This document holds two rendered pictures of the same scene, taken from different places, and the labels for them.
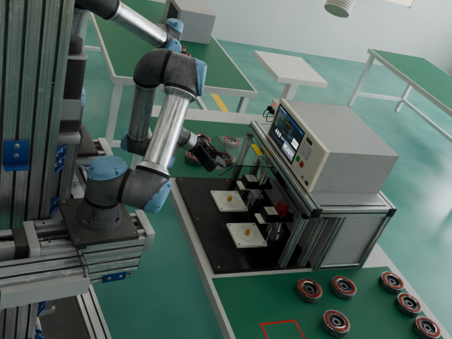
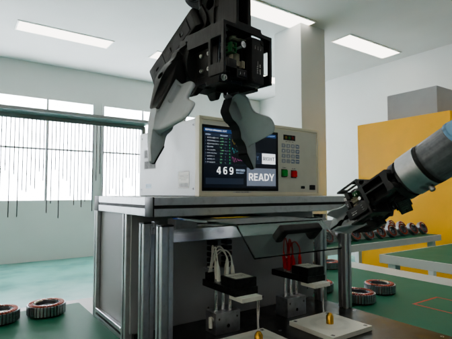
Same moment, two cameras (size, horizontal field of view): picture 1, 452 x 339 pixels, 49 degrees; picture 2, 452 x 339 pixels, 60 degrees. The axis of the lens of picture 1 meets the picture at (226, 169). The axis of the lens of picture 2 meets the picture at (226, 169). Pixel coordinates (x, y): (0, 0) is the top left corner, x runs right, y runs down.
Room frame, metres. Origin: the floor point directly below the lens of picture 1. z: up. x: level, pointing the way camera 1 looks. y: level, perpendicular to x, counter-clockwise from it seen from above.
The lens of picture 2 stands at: (2.15, 0.84, 1.13)
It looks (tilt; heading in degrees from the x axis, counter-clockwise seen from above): 3 degrees up; 266
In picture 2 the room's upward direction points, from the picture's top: straight up
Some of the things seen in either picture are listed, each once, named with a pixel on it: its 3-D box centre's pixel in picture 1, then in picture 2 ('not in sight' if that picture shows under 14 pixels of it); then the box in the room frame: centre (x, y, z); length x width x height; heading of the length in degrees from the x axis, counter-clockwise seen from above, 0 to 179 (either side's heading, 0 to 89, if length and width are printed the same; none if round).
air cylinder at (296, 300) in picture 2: (275, 231); (290, 304); (1.87, -0.31, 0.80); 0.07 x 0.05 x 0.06; 30
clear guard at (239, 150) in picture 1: (244, 156); (251, 231); (2.02, -0.06, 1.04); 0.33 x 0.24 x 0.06; 120
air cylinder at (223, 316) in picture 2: (255, 198); (222, 319); (2.08, -0.19, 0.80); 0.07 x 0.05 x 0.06; 30
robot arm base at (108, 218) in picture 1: (100, 206); not in sight; (1.29, 0.36, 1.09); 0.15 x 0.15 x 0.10
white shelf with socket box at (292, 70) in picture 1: (278, 99); not in sight; (2.98, -0.17, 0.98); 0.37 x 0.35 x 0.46; 30
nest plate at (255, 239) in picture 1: (246, 235); (329, 325); (1.80, -0.19, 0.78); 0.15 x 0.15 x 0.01; 30
